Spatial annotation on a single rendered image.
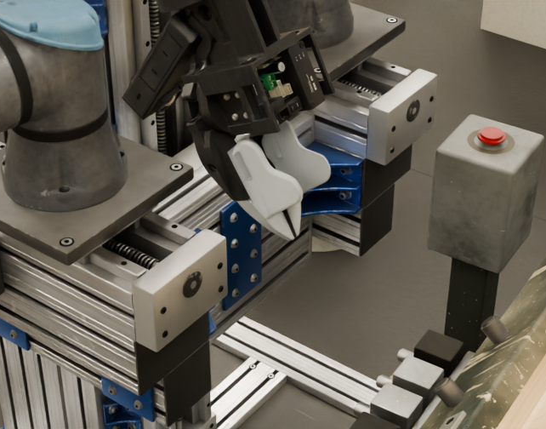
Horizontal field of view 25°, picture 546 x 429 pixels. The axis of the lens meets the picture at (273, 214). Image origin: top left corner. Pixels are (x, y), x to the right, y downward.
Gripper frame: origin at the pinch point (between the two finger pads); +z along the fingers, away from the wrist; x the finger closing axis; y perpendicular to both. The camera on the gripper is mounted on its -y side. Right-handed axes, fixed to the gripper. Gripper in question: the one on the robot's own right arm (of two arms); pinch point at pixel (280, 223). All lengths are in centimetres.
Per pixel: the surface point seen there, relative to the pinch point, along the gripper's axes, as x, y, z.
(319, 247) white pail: 141, -142, 73
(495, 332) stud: 46, -21, 38
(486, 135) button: 75, -34, 24
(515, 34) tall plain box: 272, -155, 66
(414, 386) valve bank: 43, -34, 45
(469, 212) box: 71, -38, 33
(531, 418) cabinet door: 29.4, -7.1, 38.7
